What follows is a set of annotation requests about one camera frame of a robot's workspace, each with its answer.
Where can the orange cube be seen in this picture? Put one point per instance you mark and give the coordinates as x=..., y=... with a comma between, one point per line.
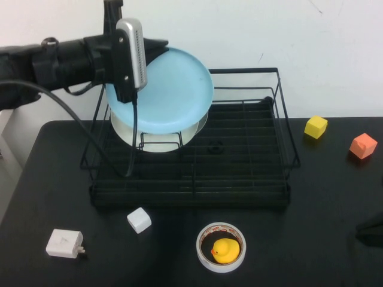
x=363, y=146

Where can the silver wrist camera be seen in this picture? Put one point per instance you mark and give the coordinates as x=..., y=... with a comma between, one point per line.
x=134, y=53

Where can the yellow rubber duck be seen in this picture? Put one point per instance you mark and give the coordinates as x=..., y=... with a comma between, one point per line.
x=226, y=251

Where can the white cube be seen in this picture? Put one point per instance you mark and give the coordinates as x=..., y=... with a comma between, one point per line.
x=139, y=219

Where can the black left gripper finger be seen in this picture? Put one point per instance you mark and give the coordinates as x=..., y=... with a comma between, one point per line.
x=154, y=48

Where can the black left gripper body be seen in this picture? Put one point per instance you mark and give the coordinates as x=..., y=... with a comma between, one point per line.
x=101, y=59

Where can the white plug charger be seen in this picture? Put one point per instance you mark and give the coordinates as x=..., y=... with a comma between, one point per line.
x=64, y=242

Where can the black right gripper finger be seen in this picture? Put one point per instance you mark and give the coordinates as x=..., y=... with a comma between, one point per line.
x=372, y=231

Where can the yellow cube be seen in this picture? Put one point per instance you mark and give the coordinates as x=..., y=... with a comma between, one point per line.
x=315, y=127

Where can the light blue round plate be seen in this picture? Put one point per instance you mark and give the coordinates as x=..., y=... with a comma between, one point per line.
x=173, y=95

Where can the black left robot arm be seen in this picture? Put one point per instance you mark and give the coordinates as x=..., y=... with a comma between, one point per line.
x=30, y=65

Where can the black drip tray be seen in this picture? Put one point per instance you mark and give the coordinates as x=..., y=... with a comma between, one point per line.
x=233, y=201

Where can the white tape roll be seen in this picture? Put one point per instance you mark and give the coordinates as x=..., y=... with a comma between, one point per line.
x=202, y=257

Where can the white cabinet edge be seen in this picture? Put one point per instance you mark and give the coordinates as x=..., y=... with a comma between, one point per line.
x=9, y=143

